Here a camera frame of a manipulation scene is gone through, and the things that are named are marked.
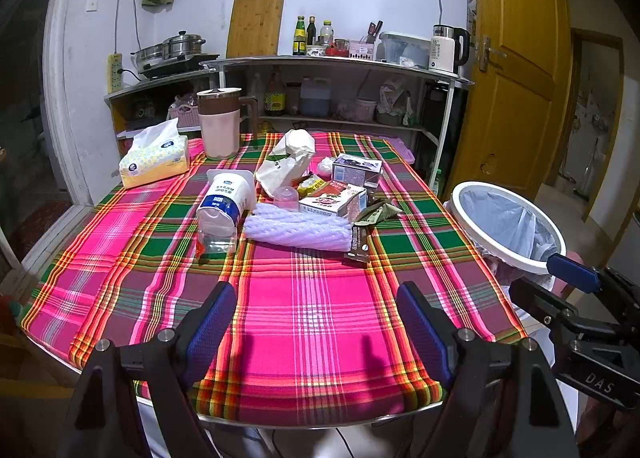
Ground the yellow wooden door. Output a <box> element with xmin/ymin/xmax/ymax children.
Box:
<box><xmin>446</xmin><ymin>0</ymin><xmax>570</xmax><ymax>199</ymax></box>

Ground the green wrapper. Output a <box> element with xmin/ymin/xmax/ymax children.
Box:
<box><xmin>354</xmin><ymin>199</ymin><xmax>402</xmax><ymax>227</ymax></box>

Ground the pink jug brown lid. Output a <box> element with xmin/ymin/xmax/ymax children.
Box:
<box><xmin>196</xmin><ymin>87</ymin><xmax>258</xmax><ymax>159</ymax></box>

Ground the brown snack wrapper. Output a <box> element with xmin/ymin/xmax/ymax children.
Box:
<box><xmin>344</xmin><ymin>225</ymin><xmax>370</xmax><ymax>264</ymax></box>

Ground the white blue yogurt tub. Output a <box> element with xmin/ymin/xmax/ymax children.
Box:
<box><xmin>196</xmin><ymin>170</ymin><xmax>256</xmax><ymax>235</ymax></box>

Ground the green glass bottle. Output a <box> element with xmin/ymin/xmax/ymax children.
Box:
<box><xmin>292</xmin><ymin>16</ymin><xmax>307</xmax><ymax>56</ymax></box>

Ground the white power strip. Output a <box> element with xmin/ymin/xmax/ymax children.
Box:
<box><xmin>106</xmin><ymin>52</ymin><xmax>122</xmax><ymax>94</ymax></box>

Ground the wooden cutting board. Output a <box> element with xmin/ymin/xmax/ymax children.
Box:
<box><xmin>226</xmin><ymin>0</ymin><xmax>284</xmax><ymax>58</ymax></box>

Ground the clear storage container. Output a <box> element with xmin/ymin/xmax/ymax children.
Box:
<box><xmin>380</xmin><ymin>31</ymin><xmax>431</xmax><ymax>69</ymax></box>

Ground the pink plaid tablecloth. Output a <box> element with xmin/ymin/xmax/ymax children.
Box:
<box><xmin>21</xmin><ymin>133</ymin><xmax>525</xmax><ymax>426</ymax></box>

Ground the clear plastic cup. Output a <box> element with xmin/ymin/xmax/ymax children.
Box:
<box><xmin>194</xmin><ymin>230</ymin><xmax>238</xmax><ymax>261</ymax></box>

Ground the red strawberry milk carton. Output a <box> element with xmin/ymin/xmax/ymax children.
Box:
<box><xmin>298</xmin><ymin>181</ymin><xmax>368</xmax><ymax>223</ymax></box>

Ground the white trash bin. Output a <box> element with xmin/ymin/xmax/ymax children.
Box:
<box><xmin>445</xmin><ymin>181</ymin><xmax>566</xmax><ymax>290</ymax></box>

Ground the steel cooking pot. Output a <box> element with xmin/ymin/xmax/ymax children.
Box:
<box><xmin>163</xmin><ymin>30</ymin><xmax>206</xmax><ymax>59</ymax></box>

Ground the white electric kettle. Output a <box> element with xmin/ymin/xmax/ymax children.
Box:
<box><xmin>428</xmin><ymin>24</ymin><xmax>471</xmax><ymax>75</ymax></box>

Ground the yellow snack packet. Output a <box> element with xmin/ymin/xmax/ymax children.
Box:
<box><xmin>296</xmin><ymin>174</ymin><xmax>326</xmax><ymax>199</ymax></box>

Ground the metal kitchen shelf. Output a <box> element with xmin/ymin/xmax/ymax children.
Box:
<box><xmin>104</xmin><ymin>56</ymin><xmax>473</xmax><ymax>155</ymax></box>

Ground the yellow tissue pack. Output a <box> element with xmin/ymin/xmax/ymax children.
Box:
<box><xmin>119</xmin><ymin>119</ymin><xmax>190</xmax><ymax>189</ymax></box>

